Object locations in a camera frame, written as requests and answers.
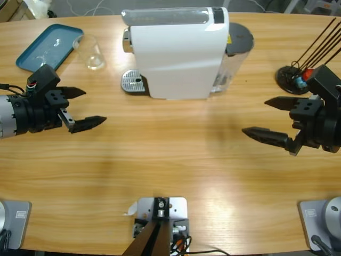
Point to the white capsule coffee machine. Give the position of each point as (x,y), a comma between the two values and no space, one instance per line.
(175,58)

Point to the dark camera mount post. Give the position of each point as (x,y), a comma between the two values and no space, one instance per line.
(152,237)

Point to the arm grey base plate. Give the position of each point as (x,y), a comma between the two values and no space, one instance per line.
(319,221)
(16,224)

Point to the white plastic stool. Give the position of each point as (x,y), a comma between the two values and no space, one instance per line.
(314,6)

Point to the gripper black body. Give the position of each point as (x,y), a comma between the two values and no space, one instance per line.
(37,112)
(314,125)

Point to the red coffee capsule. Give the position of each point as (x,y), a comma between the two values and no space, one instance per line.
(309,73)

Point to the teal plastic tray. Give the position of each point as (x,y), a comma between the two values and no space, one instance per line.
(48,42)

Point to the clear drinking glass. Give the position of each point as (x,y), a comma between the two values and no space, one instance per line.
(90,53)

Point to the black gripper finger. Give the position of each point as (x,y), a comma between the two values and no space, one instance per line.
(74,92)
(282,103)
(266,134)
(88,122)

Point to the black capsule holder with rods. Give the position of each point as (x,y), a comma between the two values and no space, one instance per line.
(286,77)

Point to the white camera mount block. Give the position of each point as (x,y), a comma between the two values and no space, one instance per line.
(177,210)

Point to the brown cardboard box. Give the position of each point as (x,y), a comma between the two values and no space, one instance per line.
(10,10)

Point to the blue coffee capsule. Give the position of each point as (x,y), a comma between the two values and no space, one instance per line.
(300,82)

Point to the clear plastic bag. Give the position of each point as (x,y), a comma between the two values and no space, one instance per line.
(37,8)

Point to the metal drip tray grate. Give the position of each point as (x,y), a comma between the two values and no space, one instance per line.
(131,80)

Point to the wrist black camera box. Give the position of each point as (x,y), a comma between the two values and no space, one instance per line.
(323,78)
(44,77)

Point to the white paper tag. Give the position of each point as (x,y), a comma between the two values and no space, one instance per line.
(131,209)

